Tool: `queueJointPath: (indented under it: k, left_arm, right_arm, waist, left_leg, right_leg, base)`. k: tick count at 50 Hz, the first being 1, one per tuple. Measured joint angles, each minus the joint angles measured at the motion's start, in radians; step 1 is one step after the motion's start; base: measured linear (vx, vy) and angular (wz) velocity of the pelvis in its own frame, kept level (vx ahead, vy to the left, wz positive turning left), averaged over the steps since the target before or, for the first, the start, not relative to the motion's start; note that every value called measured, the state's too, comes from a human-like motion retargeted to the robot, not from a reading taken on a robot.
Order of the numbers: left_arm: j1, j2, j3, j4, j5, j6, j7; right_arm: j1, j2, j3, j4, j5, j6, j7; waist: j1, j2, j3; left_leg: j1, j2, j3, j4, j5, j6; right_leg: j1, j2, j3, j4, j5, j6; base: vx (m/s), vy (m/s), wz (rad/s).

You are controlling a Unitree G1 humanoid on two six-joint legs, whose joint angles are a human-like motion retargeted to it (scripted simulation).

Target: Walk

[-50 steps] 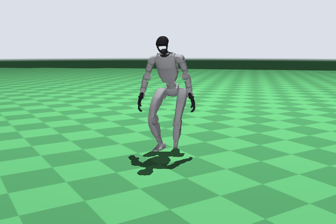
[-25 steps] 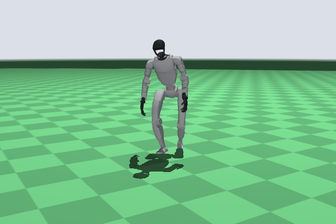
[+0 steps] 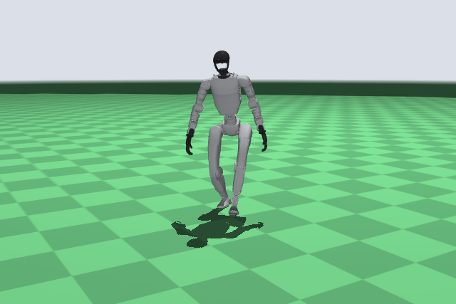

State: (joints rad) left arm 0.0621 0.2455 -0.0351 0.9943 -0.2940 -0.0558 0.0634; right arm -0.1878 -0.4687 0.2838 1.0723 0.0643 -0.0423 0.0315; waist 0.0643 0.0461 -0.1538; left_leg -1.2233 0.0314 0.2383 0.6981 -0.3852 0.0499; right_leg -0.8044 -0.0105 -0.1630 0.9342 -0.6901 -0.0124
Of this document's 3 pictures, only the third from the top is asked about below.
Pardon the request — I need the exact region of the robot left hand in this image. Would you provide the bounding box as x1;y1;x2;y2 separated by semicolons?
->
258;125;267;152

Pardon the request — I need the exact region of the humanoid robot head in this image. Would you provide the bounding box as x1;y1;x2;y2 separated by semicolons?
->
213;51;233;79

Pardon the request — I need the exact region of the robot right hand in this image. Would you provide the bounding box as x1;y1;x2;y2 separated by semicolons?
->
186;128;194;155

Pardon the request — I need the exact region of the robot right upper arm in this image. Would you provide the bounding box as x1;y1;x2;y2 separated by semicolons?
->
195;78;211;112

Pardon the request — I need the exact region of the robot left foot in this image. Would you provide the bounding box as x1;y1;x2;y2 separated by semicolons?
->
228;206;239;216

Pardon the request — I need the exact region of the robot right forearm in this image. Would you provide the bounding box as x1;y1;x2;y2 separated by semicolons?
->
187;103;200;134

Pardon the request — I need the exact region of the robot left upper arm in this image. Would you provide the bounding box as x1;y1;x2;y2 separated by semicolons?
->
237;75;257;109

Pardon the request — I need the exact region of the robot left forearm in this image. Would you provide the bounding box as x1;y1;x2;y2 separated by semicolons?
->
252;99;264;131

